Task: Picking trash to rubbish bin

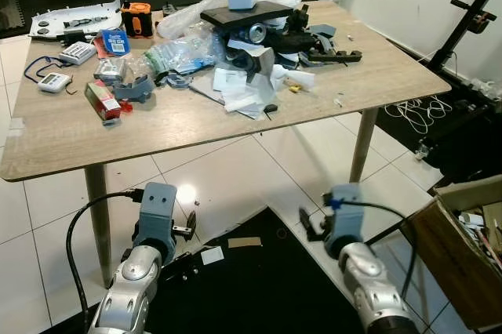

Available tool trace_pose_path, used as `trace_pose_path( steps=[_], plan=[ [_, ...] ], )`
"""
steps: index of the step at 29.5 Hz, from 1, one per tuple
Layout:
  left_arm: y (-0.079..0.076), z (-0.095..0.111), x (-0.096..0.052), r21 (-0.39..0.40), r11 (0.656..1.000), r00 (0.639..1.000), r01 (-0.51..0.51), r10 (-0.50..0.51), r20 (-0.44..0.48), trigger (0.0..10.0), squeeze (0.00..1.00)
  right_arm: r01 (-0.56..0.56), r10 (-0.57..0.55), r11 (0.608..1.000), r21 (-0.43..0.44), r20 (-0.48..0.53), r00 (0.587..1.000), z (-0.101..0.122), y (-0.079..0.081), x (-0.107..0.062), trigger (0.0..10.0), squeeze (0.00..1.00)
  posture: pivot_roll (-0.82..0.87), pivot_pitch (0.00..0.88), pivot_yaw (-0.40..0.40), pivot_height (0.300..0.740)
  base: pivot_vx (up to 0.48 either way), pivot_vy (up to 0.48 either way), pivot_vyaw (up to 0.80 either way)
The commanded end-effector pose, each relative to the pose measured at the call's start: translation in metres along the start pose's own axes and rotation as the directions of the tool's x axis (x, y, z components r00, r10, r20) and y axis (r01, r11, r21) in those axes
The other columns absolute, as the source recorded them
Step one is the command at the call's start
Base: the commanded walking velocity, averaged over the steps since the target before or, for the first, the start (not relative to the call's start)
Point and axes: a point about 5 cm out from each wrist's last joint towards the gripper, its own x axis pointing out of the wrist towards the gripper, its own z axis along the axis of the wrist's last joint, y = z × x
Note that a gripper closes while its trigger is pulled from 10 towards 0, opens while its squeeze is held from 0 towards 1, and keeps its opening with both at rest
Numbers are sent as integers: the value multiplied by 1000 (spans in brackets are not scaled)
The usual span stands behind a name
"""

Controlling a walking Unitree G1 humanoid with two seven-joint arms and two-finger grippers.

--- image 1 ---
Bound black metal stand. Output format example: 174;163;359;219
426;0;502;72

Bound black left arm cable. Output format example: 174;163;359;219
66;188;147;327

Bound white digital timer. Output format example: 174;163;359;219
37;72;74;95

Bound red carton box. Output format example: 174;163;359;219
83;79;124;123

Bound grey plastic part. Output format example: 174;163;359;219
114;74;157;105

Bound flat black board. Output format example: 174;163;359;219
199;1;296;34

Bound small white paper slip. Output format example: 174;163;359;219
200;246;226;266

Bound small brown cardboard strip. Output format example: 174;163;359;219
227;236;264;249

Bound white coiled cable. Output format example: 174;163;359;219
383;94;456;136

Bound blue label tag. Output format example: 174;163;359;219
102;28;133;58

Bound wooden table leg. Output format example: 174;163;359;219
348;107;380;186
83;163;114;289

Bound white paper sheets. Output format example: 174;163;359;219
210;65;277;121

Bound silver drink can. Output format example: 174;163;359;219
246;23;270;44

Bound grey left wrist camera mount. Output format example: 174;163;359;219
132;183;179;264

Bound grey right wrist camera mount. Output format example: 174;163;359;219
323;183;368;260

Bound crumpled clear plastic bag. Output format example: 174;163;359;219
156;0;237;42

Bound white keypad device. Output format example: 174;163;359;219
59;41;99;67

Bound white plastic panel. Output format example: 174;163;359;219
29;0;123;40

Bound crumpled white tissue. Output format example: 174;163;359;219
271;65;318;93

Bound black and grey gripper part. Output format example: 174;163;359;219
296;5;364;67

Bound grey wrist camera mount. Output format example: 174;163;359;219
132;183;179;264
323;183;368;260

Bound small clear wrapped pack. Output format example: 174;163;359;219
93;58;127;85

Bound orange and black device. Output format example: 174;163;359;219
121;2;155;39

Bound clear bag with green print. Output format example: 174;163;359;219
144;32;217;77

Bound brown cardboard rubbish box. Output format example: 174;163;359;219
400;175;502;332

